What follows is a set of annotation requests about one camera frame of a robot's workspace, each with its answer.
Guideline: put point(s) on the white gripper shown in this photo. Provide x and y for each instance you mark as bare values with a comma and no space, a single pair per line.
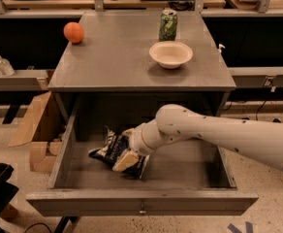
136,142

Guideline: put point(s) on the blue potato chip bag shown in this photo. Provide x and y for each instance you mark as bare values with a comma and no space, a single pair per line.
116,143

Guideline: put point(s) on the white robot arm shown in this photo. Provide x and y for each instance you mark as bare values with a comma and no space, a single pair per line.
259,140

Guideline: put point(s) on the open grey top drawer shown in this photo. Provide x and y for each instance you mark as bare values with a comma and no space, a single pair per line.
191,178

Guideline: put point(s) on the grey cabinet counter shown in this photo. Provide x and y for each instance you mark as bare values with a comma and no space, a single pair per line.
113,57

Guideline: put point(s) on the brown cardboard box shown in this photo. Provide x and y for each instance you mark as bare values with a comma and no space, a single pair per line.
41,128

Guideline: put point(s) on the white paper bowl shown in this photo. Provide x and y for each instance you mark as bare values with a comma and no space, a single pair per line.
170,54

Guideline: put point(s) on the grey left shelf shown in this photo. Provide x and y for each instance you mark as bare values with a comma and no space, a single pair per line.
25,80

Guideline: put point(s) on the grey shelf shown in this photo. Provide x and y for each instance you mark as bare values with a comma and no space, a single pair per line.
257,77
25,80

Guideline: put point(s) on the orange fruit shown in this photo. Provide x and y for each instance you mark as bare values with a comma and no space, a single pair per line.
73,32

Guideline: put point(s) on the green soda can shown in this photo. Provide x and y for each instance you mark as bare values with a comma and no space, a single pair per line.
168,25

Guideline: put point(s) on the small white pump bottle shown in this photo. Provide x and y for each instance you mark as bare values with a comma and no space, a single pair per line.
221,48

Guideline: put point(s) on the grey right shelf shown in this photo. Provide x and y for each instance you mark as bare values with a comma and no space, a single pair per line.
257,77

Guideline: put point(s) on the wooden back table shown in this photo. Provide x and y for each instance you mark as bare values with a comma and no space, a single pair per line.
85,4

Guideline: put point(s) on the clear sanitizer bottle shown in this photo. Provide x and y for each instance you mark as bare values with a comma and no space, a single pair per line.
6,68

